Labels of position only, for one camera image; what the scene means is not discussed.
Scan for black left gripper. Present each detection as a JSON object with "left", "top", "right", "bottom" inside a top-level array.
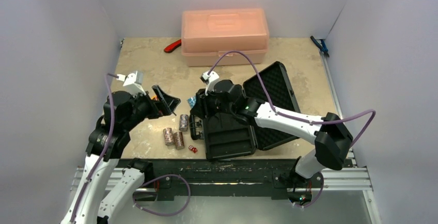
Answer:
[{"left": 122, "top": 85, "right": 179, "bottom": 131}]

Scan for blue poker chip stack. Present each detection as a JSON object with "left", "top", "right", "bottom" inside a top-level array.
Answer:
[{"left": 187, "top": 97, "right": 196, "bottom": 108}]

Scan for black plastic poker case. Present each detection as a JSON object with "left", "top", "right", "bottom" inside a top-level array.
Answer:
[{"left": 190, "top": 61, "right": 300, "bottom": 160}]

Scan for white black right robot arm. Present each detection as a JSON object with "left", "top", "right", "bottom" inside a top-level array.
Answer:
[{"left": 190, "top": 79, "right": 353, "bottom": 186}]

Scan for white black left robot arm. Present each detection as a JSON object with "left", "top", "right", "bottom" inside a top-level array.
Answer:
[{"left": 61, "top": 85, "right": 181, "bottom": 223}]

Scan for red dice pair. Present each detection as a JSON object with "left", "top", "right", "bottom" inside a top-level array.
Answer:
[{"left": 188, "top": 145, "right": 198, "bottom": 153}]

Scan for translucent pink plastic toolbox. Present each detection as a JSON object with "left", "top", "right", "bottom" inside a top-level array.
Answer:
[{"left": 181, "top": 8, "right": 270, "bottom": 67}]

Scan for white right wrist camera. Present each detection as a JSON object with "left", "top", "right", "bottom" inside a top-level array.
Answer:
[{"left": 200, "top": 71, "right": 220, "bottom": 95}]

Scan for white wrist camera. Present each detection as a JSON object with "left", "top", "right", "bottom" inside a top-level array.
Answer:
[
  {"left": 123, "top": 71, "right": 145, "bottom": 97},
  {"left": 200, "top": 71, "right": 220, "bottom": 95}
]

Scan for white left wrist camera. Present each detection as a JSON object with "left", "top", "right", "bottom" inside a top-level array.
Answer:
[{"left": 123, "top": 71, "right": 145, "bottom": 97}]

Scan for red handled utility knife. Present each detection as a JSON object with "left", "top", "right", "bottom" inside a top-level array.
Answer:
[{"left": 163, "top": 39, "right": 182, "bottom": 53}]

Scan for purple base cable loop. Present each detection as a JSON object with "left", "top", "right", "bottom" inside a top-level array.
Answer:
[{"left": 132, "top": 174, "right": 192, "bottom": 217}]

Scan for black metal base frame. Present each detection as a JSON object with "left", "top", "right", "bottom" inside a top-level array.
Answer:
[{"left": 116, "top": 159, "right": 322, "bottom": 201}]

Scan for blue handled pliers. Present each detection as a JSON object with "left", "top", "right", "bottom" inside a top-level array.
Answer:
[{"left": 310, "top": 36, "right": 330, "bottom": 57}]

